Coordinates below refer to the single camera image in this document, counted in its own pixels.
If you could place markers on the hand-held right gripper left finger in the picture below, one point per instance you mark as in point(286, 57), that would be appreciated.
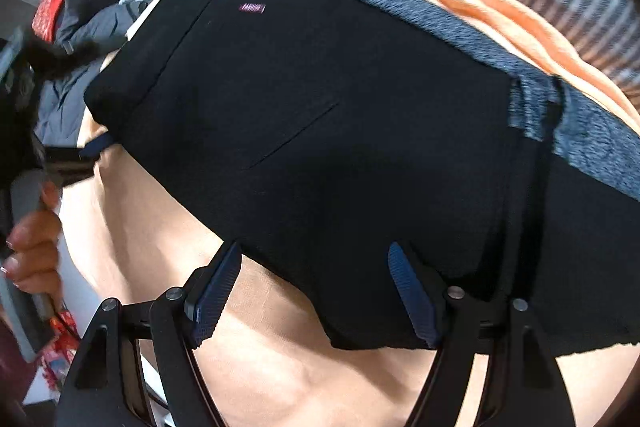
point(215, 302)

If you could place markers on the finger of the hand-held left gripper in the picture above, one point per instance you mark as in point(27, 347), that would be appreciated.
point(95, 146)

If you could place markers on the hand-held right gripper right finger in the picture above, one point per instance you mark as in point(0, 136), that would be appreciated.
point(412, 297)

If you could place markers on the black pants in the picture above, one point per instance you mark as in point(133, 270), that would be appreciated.
point(325, 157)

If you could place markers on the person's left hand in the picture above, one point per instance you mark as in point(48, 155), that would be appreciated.
point(37, 252)

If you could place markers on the red bag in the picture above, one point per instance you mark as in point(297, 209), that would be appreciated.
point(50, 12)

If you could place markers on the grey padded jacket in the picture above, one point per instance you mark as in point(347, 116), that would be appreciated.
point(100, 27)

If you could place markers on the peach blanket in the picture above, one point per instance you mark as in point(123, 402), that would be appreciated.
point(300, 382)

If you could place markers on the black trousers with blue trim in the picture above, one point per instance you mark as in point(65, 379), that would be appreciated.
point(400, 17)

